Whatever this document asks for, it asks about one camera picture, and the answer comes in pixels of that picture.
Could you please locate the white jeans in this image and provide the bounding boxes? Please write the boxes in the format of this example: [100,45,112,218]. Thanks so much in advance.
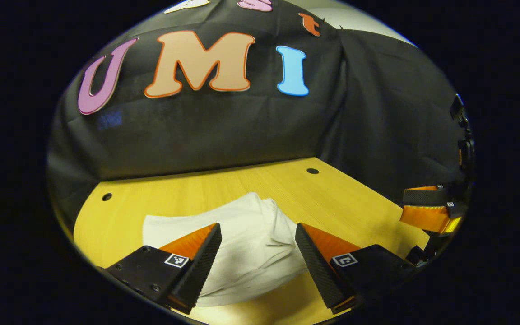
[142,192,310,307]

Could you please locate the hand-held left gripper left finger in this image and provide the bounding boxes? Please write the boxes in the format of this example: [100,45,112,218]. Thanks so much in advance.
[97,222,223,315]

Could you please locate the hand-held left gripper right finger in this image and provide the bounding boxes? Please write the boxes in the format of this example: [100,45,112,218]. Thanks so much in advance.
[295,223,423,315]

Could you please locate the black backdrop cloth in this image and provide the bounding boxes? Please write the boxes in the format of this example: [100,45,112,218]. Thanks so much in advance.
[47,0,468,235]

